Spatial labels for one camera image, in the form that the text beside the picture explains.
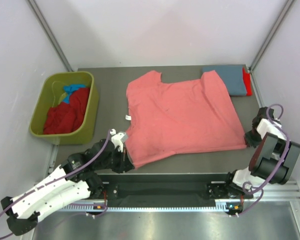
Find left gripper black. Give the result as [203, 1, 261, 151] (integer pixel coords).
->
[95, 146, 135, 174]

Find pink t shirt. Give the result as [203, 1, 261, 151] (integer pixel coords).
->
[125, 70, 246, 168]

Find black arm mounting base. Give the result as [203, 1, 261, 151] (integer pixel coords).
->
[92, 173, 239, 207]

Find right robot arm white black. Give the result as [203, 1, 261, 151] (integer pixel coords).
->
[223, 104, 300, 198]

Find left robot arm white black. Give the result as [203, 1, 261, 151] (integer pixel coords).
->
[0, 139, 135, 236]

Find folded red t shirt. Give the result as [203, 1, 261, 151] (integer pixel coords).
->
[242, 67, 253, 96]

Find folded grey-blue t shirt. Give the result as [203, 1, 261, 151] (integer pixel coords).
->
[202, 64, 247, 96]

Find dark red t shirt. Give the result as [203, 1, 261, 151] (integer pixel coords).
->
[43, 87, 90, 135]

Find blue t shirt in bin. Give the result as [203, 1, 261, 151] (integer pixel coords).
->
[63, 84, 86, 104]

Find olive green plastic bin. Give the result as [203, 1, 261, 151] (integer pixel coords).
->
[29, 71, 99, 145]

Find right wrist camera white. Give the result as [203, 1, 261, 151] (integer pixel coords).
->
[256, 118, 286, 140]

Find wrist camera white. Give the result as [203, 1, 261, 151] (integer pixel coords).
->
[110, 128, 128, 153]
[256, 118, 286, 140]

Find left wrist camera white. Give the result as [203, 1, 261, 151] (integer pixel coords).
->
[110, 128, 128, 153]

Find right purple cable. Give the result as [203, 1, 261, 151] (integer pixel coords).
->
[236, 104, 292, 217]

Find slotted cable duct rail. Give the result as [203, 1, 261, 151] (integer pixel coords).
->
[60, 200, 243, 213]

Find right aluminium frame post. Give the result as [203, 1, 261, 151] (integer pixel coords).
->
[248, 0, 296, 72]

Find aluminium frame post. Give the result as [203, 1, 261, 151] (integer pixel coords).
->
[248, 0, 296, 72]
[26, 0, 74, 72]

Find left aluminium frame post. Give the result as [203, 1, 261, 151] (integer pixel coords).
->
[26, 0, 74, 72]

